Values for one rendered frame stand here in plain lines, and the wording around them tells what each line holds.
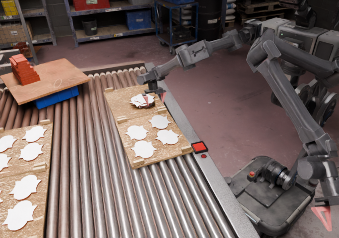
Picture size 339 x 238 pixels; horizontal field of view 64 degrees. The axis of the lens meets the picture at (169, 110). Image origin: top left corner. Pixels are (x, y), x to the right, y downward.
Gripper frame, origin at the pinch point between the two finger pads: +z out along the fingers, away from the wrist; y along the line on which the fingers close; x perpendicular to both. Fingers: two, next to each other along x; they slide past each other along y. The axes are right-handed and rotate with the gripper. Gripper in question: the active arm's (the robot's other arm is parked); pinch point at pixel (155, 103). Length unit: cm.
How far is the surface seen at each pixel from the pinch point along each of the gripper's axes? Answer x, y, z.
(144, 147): 19.9, 15.9, 16.7
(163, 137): 16.5, 3.3, 15.7
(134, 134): 7.6, 17.8, 13.4
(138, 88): -43.2, -1.6, 0.4
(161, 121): 2.1, -1.5, 11.7
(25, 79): -61, 73, -19
